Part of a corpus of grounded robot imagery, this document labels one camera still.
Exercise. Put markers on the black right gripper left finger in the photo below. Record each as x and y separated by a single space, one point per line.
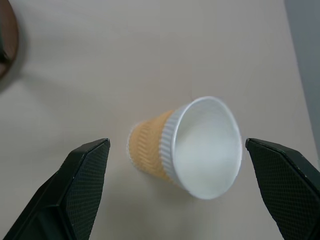
75 192

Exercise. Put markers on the brown round wooden base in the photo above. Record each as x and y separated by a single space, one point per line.
8 37

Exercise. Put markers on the tan ribbed paper cup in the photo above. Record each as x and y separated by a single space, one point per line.
200 150

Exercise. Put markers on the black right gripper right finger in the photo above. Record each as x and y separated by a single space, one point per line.
287 185

